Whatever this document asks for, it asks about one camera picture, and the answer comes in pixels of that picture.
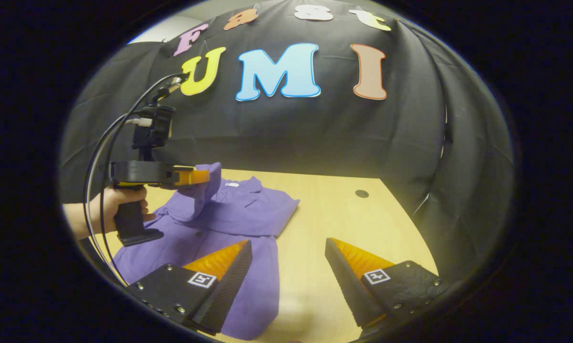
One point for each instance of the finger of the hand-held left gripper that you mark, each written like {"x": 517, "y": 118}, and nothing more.
{"x": 196, "y": 177}

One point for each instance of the purple knit garment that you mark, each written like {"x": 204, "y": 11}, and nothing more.
{"x": 238, "y": 214}

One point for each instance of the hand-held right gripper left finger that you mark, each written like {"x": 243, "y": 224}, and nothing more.
{"x": 224, "y": 290}

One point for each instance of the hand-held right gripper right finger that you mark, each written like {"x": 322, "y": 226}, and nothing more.
{"x": 348, "y": 286}

